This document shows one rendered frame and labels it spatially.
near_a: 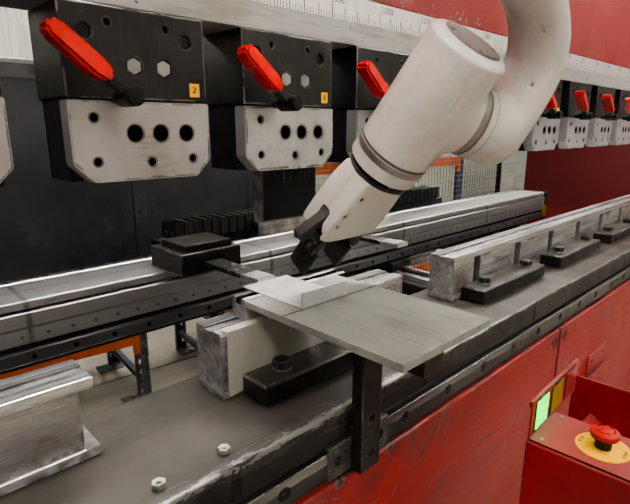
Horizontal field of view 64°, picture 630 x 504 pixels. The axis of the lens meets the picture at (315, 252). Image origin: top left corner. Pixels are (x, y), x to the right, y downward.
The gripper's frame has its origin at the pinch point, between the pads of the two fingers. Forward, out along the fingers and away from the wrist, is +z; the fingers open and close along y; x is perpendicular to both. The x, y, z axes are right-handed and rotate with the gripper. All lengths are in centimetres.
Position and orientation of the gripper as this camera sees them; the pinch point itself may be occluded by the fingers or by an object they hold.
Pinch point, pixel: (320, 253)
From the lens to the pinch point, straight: 67.0
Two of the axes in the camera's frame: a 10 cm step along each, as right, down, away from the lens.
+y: -7.2, 1.7, -6.7
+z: -4.4, 6.3, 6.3
